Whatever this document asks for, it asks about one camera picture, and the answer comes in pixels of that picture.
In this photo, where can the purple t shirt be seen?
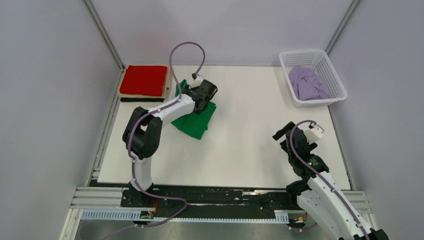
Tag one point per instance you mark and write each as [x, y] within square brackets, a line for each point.
[307, 85]

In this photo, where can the green t shirt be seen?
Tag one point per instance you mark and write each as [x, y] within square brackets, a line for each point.
[192, 124]

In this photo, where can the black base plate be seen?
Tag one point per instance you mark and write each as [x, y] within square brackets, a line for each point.
[207, 202]

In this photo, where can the aluminium rail frame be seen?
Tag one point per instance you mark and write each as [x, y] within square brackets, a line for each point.
[104, 203]

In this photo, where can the folded black t shirt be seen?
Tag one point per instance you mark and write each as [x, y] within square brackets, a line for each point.
[153, 100]

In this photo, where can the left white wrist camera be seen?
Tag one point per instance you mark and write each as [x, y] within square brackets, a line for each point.
[196, 81]

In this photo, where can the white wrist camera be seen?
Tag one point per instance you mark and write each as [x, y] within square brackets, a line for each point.
[196, 81]
[314, 133]

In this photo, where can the white plastic basket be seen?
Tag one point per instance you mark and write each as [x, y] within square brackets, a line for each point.
[320, 61]

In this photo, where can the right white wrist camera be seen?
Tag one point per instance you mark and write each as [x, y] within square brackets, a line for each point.
[314, 133]

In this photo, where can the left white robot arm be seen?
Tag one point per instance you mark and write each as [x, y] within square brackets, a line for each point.
[190, 112]

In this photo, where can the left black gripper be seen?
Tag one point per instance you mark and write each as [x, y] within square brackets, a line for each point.
[188, 87]

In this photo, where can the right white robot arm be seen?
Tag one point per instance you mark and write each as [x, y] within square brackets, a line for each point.
[317, 192]

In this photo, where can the folded red t shirt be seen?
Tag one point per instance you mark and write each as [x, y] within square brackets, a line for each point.
[144, 80]

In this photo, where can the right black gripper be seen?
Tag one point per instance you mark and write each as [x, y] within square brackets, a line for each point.
[279, 133]

